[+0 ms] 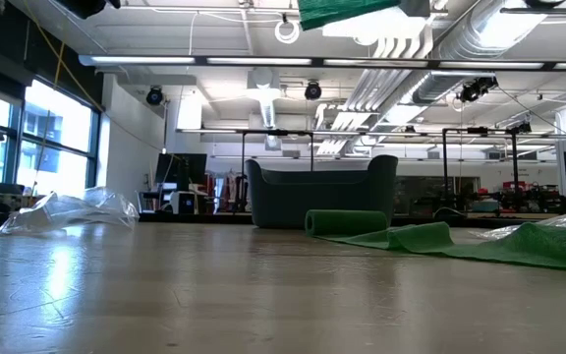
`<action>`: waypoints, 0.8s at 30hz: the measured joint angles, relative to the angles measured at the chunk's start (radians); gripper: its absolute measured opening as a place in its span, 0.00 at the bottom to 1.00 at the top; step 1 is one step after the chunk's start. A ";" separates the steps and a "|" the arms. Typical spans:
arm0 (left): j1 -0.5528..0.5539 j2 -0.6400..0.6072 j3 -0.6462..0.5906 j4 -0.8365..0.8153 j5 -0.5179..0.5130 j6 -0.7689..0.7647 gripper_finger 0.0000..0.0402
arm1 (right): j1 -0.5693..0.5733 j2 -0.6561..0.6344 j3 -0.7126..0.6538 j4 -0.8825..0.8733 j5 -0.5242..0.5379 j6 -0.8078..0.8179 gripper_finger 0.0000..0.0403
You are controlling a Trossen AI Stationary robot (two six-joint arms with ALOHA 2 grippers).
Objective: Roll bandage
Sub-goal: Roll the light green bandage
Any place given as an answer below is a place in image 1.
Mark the silver ventilation duct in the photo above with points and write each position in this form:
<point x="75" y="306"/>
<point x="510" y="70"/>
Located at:
<point x="469" y="29"/>

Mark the large window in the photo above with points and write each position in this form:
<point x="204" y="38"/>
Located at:
<point x="57" y="118"/>

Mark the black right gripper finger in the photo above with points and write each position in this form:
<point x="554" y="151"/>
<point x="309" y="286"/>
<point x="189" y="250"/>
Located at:
<point x="416" y="8"/>

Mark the black metal table frame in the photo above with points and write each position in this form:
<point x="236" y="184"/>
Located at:
<point x="189" y="217"/>

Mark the green bandage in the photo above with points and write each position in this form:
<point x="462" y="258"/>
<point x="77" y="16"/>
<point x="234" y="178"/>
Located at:
<point x="347" y="222"/>

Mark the dark teal plastic bin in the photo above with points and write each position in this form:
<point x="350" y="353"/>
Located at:
<point x="283" y="196"/>

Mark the white computer box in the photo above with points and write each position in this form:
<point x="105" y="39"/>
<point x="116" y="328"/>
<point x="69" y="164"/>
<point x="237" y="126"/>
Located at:
<point x="182" y="202"/>

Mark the black spotlight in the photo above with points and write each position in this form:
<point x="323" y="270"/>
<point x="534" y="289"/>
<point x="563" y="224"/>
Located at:
<point x="477" y="88"/>

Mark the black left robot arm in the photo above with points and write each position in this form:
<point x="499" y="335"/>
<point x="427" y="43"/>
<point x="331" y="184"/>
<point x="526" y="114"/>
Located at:
<point x="86" y="7"/>

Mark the teal bandage roll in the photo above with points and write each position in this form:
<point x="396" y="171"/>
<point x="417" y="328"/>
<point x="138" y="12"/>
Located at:
<point x="342" y="12"/>

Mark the long ceiling light bar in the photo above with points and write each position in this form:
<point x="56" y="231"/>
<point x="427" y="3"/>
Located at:
<point x="263" y="61"/>

